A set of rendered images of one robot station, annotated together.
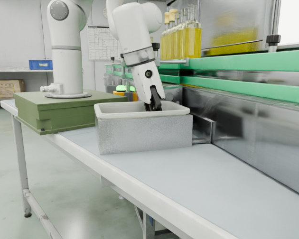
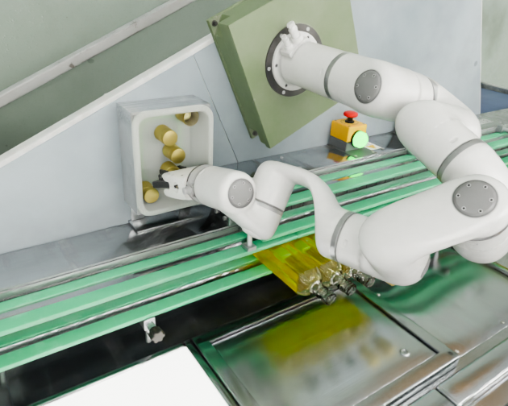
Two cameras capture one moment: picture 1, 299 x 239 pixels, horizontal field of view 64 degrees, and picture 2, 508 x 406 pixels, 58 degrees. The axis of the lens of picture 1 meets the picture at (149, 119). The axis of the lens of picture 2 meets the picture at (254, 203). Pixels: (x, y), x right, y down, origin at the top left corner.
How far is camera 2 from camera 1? 0.77 m
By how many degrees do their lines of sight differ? 40
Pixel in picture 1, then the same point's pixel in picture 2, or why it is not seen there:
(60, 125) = (221, 47)
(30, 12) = not seen: outside the picture
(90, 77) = not seen: outside the picture
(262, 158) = (48, 248)
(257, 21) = (237, 354)
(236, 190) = (18, 213)
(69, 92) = (281, 65)
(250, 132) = (72, 253)
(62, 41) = (333, 77)
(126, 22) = (210, 185)
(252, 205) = not seen: outside the picture
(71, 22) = (351, 101)
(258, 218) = not seen: outside the picture
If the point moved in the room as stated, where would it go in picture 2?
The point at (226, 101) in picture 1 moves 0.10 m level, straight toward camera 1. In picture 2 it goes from (123, 252) to (78, 240)
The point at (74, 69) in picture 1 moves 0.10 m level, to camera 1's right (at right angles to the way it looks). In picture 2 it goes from (304, 82) to (289, 130)
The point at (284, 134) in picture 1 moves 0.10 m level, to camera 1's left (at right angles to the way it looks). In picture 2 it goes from (33, 268) to (39, 221)
